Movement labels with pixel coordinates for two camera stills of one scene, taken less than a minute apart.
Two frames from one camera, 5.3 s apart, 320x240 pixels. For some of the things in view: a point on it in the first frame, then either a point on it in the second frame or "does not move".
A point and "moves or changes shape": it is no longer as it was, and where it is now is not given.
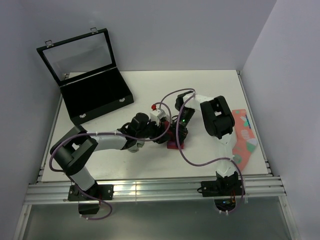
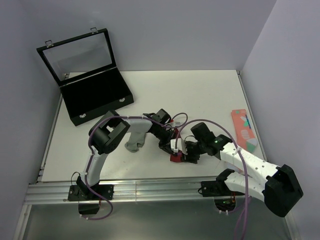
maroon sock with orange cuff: (172, 143) moves or changes shape
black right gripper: (182, 133) → (189, 157)
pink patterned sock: (246, 142) does not move
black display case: (85, 69) does not move
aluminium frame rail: (132, 191) does not move
